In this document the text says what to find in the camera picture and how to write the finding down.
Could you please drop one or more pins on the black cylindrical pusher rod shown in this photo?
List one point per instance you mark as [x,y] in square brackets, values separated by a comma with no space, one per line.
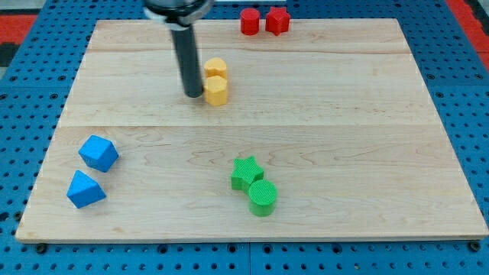
[184,42]

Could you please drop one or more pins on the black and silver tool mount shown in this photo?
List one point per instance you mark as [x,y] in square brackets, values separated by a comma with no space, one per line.
[178,15]

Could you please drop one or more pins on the red star block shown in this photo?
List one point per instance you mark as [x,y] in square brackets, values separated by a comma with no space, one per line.
[277,20]

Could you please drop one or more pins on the green star block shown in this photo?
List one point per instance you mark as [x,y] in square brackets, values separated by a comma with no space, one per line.
[245,173]

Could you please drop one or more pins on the yellow heart block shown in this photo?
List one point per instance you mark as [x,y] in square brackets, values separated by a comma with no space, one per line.
[216,66]

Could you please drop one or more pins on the red cylinder block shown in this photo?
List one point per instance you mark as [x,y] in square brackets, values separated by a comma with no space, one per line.
[250,21]

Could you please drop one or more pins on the yellow hexagon block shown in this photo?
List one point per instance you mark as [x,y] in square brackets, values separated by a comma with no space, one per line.
[216,90]

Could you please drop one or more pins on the blue cube block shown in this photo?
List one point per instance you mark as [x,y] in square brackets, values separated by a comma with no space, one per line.
[98,153]

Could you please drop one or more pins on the blue perforated base mat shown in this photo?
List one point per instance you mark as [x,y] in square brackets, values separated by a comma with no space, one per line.
[37,82]

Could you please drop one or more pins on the light wooden board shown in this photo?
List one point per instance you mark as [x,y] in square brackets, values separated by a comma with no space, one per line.
[335,111]

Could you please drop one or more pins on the green cylinder block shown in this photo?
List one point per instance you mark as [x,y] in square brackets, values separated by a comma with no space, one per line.
[262,198]

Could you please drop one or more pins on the blue triangle block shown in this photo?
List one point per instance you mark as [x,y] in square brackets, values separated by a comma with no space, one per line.
[84,190]

